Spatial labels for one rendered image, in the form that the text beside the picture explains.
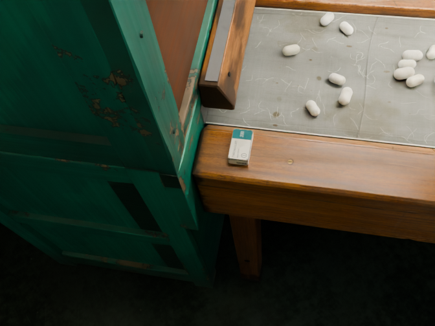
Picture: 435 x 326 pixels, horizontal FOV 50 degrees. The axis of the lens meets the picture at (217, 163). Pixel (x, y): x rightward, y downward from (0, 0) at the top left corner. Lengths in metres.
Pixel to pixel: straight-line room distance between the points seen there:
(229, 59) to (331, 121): 0.22
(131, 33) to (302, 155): 0.43
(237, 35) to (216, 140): 0.20
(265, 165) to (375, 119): 0.23
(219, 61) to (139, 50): 0.32
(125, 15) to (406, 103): 0.60
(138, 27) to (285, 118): 0.44
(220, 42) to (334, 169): 0.29
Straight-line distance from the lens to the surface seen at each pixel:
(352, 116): 0.90
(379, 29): 1.04
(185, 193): 0.80
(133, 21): 0.50
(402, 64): 0.97
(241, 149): 0.81
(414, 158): 0.86
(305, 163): 0.82
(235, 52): 0.86
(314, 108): 0.88
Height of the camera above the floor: 1.49
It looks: 62 degrees down
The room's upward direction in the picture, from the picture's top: 11 degrees counter-clockwise
